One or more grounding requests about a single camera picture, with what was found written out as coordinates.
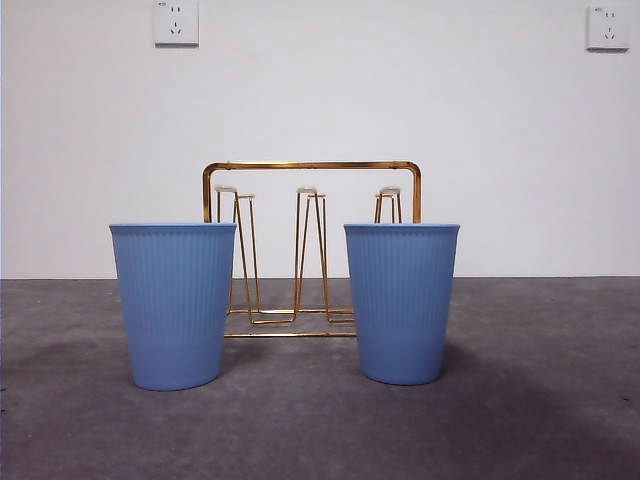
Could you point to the blue ribbed cup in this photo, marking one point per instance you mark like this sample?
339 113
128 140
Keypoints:
400 305
172 305

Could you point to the white wall socket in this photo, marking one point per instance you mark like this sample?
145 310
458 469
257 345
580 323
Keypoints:
175 22
607 29

